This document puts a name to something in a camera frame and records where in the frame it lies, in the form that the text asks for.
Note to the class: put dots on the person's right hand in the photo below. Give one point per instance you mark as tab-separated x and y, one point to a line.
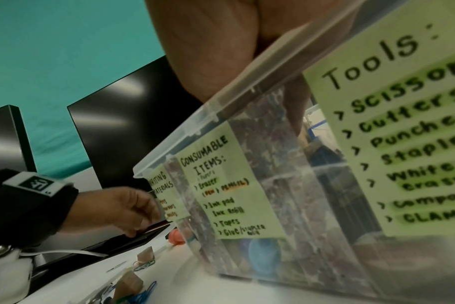
212	44

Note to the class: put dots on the person's left hand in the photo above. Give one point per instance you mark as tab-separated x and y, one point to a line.
115	207

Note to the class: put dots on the clear plastic organizer box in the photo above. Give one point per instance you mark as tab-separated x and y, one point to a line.
310	193

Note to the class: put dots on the black flat card red edge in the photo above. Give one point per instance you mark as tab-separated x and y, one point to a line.
156	227

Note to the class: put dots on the small green paper label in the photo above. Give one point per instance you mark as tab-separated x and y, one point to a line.
167	196

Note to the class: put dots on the small brown cardboard box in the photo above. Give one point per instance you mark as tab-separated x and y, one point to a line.
145	254

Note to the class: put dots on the green paper clip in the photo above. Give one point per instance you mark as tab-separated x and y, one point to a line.
143	266

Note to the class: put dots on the orange round cap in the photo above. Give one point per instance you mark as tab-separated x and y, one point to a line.
176	237

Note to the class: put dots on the large brown cardboard box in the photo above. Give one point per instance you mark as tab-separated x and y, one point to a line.
128	286

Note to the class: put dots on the large black monitor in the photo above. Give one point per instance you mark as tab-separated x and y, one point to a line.
130	124

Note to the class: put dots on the blue binder clip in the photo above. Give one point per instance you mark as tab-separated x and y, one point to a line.
142	295

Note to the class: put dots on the medium green paper label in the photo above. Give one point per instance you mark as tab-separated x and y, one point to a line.
231	190

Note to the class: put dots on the small black monitor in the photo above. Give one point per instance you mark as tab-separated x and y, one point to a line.
6	142

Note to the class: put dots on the blue round tape roll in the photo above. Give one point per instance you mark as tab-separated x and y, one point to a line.
265	256

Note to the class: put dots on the large green paper label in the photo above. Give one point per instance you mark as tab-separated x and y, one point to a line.
400	133

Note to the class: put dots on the white wrist camera device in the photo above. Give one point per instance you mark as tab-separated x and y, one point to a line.
6	273

